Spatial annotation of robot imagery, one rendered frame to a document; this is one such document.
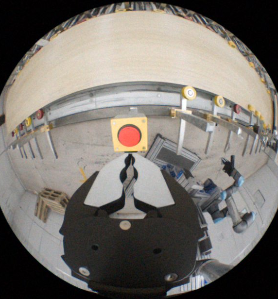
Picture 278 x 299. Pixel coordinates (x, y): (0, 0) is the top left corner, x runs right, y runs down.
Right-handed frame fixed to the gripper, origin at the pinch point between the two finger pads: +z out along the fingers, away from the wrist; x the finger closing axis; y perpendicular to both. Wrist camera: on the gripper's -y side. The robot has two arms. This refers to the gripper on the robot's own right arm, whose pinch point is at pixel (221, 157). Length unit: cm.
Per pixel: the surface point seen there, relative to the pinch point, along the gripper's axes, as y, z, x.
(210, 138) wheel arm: -19.9, -2.7, -26.5
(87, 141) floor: 13, 83, -158
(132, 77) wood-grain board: -54, -7, -80
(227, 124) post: -35, -21, -31
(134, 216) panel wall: 233, 74, -96
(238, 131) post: -35, -30, -31
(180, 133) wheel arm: -22, 0, -51
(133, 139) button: -35, -40, -79
